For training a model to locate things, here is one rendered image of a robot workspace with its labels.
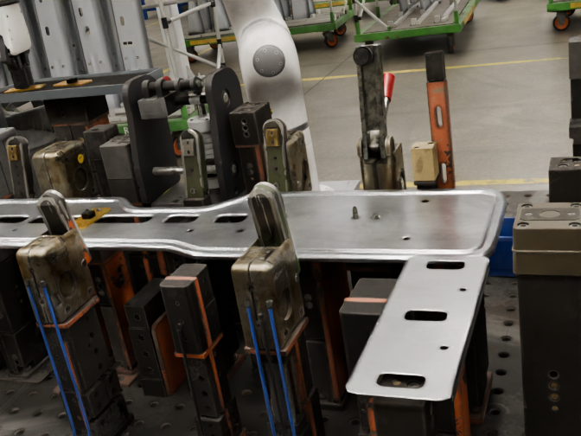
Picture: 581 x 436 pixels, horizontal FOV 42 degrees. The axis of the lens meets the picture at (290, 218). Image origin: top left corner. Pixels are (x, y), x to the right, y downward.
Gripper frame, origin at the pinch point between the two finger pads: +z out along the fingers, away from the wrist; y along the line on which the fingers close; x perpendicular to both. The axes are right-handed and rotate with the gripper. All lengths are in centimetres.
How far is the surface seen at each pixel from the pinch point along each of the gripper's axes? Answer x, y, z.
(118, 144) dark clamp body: 25.9, 24.3, 10.8
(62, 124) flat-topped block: 8.5, 5.8, 9.8
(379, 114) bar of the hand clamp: 74, 41, 7
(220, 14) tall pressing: -91, -718, 70
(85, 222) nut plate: 24, 44, 18
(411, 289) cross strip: 75, 78, 19
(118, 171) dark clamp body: 24.9, 25.2, 15.8
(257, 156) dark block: 52, 30, 15
